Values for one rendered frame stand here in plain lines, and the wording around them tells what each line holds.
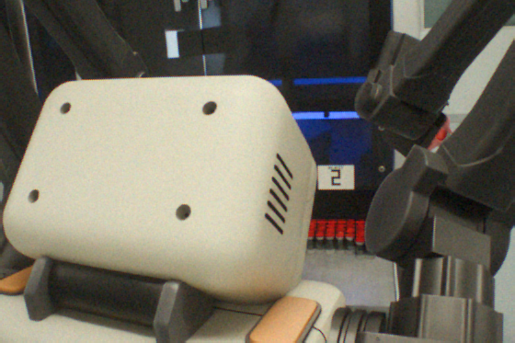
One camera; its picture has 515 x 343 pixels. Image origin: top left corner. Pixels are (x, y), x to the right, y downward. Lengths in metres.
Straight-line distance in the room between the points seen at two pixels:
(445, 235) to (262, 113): 0.17
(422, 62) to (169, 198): 0.35
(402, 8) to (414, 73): 0.58
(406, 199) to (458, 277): 0.07
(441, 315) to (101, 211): 0.24
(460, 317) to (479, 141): 0.13
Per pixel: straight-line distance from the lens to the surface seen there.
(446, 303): 0.37
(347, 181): 1.22
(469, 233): 0.42
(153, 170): 0.33
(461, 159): 0.41
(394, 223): 0.42
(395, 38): 0.70
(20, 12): 1.43
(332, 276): 1.08
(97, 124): 0.38
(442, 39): 0.56
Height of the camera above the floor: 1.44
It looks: 17 degrees down
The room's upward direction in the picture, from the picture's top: 4 degrees counter-clockwise
